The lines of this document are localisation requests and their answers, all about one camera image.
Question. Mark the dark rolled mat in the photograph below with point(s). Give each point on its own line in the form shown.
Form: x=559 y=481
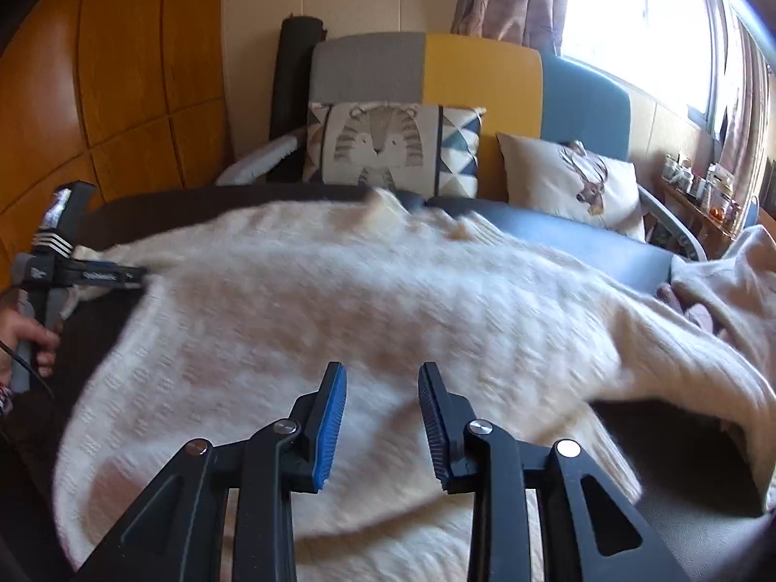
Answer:
x=291 y=73

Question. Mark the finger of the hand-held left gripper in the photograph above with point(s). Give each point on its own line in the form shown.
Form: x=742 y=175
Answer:
x=103 y=276

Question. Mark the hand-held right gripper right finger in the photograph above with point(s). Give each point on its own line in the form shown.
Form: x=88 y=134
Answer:
x=433 y=430

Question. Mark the wooden side shelf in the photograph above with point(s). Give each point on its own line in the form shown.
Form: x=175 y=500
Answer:
x=685 y=203

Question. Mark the tiger print cushion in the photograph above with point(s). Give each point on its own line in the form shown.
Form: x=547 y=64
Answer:
x=376 y=145

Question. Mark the mauve ruffled cloth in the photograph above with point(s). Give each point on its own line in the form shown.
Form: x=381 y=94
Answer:
x=682 y=306

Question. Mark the deer print cushion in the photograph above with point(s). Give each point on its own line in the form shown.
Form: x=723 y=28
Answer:
x=564 y=182

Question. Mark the grey yellow blue sofa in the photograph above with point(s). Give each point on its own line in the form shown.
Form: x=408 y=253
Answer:
x=473 y=73

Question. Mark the window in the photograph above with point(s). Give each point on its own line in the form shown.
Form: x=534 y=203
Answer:
x=636 y=12

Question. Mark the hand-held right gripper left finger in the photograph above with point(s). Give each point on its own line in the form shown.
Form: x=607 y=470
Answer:
x=330 y=430

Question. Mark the beige cloth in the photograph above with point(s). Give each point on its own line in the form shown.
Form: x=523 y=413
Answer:
x=739 y=279

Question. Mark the person's left hand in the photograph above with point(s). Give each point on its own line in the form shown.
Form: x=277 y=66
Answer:
x=43 y=339

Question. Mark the side shelf with jars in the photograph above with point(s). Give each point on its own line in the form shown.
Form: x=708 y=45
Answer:
x=703 y=185

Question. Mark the black massage table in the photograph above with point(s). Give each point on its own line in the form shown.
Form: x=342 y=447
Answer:
x=212 y=206

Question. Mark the cream knit sweater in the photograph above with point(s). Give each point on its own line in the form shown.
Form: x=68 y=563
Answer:
x=303 y=291

